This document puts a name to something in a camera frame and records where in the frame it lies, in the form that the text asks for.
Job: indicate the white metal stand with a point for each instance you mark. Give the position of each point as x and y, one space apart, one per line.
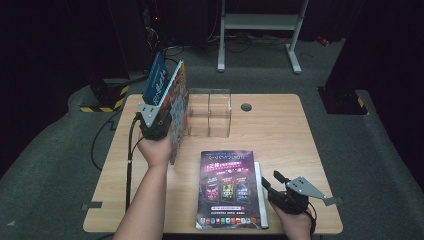
260 21

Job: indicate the small red object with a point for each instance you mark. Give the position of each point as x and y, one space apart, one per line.
322 40

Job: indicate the dark equipment rack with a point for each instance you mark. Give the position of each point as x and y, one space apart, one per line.
151 33

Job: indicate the clear acrylic book rack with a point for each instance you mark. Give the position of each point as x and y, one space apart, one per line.
216 113

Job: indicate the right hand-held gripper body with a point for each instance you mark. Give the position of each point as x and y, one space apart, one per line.
293 200

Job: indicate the person's right hand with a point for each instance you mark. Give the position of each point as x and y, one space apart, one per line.
296 226

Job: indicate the grey table grommet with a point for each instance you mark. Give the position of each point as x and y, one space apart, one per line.
246 107

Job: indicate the white book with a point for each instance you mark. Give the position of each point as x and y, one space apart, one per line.
265 213

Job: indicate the light blue picture book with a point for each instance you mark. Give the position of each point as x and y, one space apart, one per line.
178 100

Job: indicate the dark blue picture book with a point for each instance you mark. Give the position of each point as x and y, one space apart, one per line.
155 83

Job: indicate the small grey tape piece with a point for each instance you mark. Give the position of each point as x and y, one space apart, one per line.
11 223

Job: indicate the purple and red magazine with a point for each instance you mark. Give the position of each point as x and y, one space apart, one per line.
226 186

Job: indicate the person's left hand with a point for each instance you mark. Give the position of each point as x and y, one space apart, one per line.
156 153

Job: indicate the black stand with striped base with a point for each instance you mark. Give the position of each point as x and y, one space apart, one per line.
106 96
343 101

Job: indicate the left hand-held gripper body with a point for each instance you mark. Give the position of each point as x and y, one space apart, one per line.
153 123

